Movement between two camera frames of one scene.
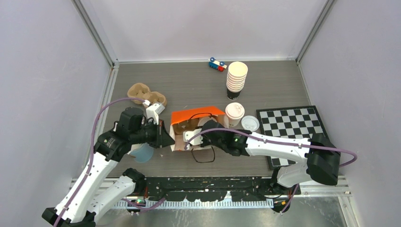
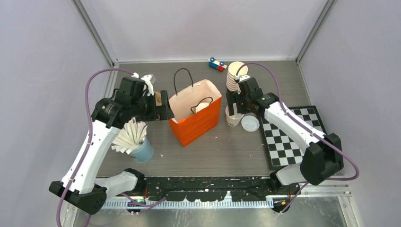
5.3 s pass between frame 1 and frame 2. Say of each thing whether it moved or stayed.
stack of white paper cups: stayed
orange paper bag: moved
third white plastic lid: stayed
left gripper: moved
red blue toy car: stayed
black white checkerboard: stayed
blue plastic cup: stayed
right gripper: moved
